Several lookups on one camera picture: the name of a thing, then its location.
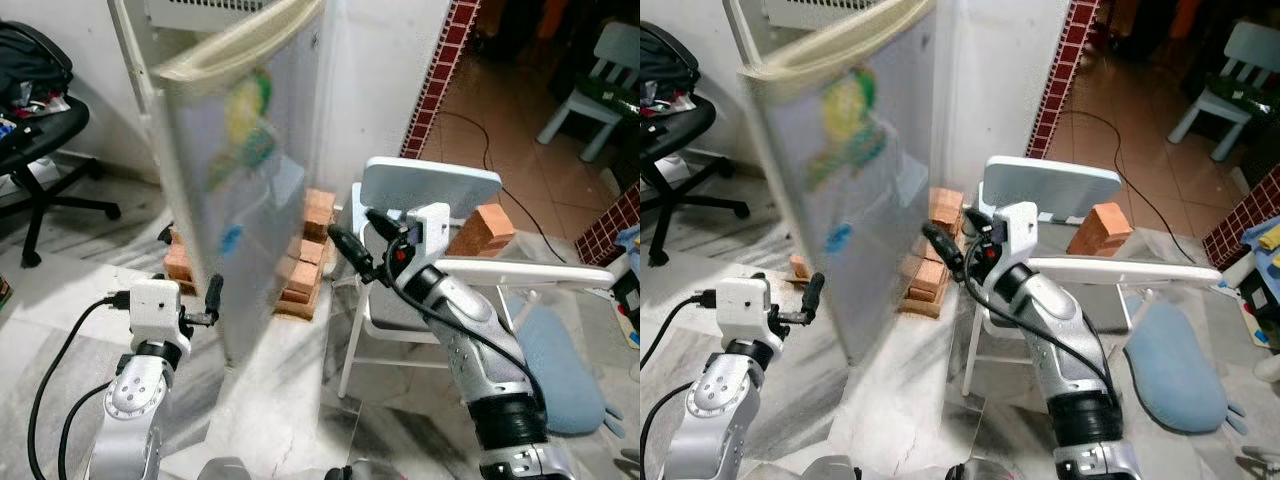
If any silver fridge door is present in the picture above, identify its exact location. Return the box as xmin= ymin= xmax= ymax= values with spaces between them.
xmin=740 ymin=0 xmax=941 ymax=366
xmin=150 ymin=0 xmax=329 ymax=366

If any green yellow fridge sticker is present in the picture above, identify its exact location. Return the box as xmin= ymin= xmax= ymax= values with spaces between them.
xmin=805 ymin=70 xmax=891 ymax=256
xmin=205 ymin=68 xmax=279 ymax=256

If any white fridge cabinet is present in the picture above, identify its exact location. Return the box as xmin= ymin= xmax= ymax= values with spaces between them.
xmin=722 ymin=0 xmax=871 ymax=201
xmin=108 ymin=0 xmax=271 ymax=241

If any pale blue solid-back child chair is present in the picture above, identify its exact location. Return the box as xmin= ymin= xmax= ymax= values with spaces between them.
xmin=975 ymin=155 xmax=1124 ymax=226
xmin=348 ymin=157 xmax=504 ymax=246

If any grey white folding chair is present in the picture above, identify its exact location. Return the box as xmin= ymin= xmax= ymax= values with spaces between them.
xmin=338 ymin=255 xmax=617 ymax=399
xmin=960 ymin=255 xmax=1224 ymax=397

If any black toy box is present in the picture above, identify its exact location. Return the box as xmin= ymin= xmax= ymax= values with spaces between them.
xmin=612 ymin=265 xmax=641 ymax=331
xmin=1238 ymin=265 xmax=1280 ymax=351

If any blue cushion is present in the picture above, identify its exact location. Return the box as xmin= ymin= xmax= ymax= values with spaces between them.
xmin=510 ymin=300 xmax=623 ymax=437
xmin=1124 ymin=300 xmax=1249 ymax=437

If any black office chair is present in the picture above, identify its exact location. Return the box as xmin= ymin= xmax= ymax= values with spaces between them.
xmin=0 ymin=95 xmax=123 ymax=269
xmin=640 ymin=90 xmax=751 ymax=267

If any grey robot right leg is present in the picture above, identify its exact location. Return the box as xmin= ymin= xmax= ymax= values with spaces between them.
xmin=325 ymin=460 xmax=401 ymax=480
xmin=945 ymin=460 xmax=1011 ymax=480

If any black bag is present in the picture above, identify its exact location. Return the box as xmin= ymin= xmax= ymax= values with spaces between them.
xmin=640 ymin=22 xmax=701 ymax=101
xmin=0 ymin=22 xmax=75 ymax=109

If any pale blue slatted child chair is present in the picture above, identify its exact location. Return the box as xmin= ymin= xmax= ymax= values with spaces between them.
xmin=1168 ymin=20 xmax=1280 ymax=163
xmin=537 ymin=20 xmax=641 ymax=163

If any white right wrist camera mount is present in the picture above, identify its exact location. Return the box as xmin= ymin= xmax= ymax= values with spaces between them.
xmin=985 ymin=200 xmax=1037 ymax=271
xmin=398 ymin=202 xmax=452 ymax=273

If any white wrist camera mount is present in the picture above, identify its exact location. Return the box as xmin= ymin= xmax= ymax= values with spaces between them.
xmin=715 ymin=277 xmax=774 ymax=347
xmin=985 ymin=200 xmax=1037 ymax=271
xmin=398 ymin=202 xmax=452 ymax=273
xmin=128 ymin=278 xmax=185 ymax=347

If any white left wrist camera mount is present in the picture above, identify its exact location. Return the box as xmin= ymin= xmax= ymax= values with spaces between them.
xmin=715 ymin=277 xmax=774 ymax=347
xmin=128 ymin=278 xmax=185 ymax=347

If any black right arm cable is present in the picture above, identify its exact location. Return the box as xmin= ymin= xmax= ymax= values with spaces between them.
xmin=965 ymin=235 xmax=1119 ymax=406
xmin=380 ymin=235 xmax=549 ymax=411

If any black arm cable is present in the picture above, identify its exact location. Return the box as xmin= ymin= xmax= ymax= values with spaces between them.
xmin=56 ymin=382 xmax=113 ymax=480
xmin=640 ymin=380 xmax=701 ymax=471
xmin=965 ymin=235 xmax=1119 ymax=406
xmin=27 ymin=292 xmax=131 ymax=480
xmin=640 ymin=290 xmax=719 ymax=371
xmin=380 ymin=235 xmax=549 ymax=411

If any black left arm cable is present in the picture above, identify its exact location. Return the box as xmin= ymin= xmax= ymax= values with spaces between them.
xmin=56 ymin=382 xmax=113 ymax=480
xmin=640 ymin=380 xmax=701 ymax=471
xmin=27 ymin=292 xmax=131 ymax=480
xmin=640 ymin=290 xmax=719 ymax=371

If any black floor cable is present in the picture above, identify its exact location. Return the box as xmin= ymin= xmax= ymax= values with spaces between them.
xmin=440 ymin=110 xmax=546 ymax=263
xmin=1060 ymin=110 xmax=1171 ymax=246

